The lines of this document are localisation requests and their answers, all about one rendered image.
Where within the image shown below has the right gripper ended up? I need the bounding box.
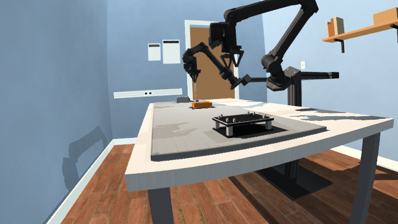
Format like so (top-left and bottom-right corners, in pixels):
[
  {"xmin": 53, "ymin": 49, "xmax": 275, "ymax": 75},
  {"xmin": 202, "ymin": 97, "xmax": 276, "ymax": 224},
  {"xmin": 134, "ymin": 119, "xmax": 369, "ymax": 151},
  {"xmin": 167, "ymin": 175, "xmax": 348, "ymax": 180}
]
[{"xmin": 187, "ymin": 69, "xmax": 201, "ymax": 82}]

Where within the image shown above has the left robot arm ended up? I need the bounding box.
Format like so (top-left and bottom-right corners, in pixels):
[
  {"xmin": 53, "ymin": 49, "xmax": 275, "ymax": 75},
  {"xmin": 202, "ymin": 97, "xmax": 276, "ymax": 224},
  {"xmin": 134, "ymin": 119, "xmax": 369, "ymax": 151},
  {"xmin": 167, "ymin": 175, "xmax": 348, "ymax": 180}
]
[{"xmin": 208, "ymin": 0, "xmax": 319, "ymax": 87}]

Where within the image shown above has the orange tube rack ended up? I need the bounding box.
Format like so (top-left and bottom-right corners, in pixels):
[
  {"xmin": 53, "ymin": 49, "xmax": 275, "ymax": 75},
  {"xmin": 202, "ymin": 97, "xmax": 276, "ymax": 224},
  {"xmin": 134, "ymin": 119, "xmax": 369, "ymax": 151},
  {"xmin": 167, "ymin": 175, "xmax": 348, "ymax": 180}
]
[{"xmin": 192, "ymin": 102, "xmax": 212, "ymax": 108}]

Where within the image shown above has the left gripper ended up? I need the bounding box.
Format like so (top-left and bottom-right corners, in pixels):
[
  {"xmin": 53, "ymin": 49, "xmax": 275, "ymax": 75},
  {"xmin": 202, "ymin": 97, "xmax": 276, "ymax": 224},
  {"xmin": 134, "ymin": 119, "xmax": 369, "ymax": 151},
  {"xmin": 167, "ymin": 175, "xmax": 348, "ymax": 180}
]
[{"xmin": 220, "ymin": 35, "xmax": 244, "ymax": 69}]

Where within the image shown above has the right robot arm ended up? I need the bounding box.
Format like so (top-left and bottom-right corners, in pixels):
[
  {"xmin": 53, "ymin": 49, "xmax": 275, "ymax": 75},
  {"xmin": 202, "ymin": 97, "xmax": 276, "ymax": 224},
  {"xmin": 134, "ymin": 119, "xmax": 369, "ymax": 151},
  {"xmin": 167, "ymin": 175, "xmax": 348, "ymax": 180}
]
[{"xmin": 182, "ymin": 42, "xmax": 240, "ymax": 86}]

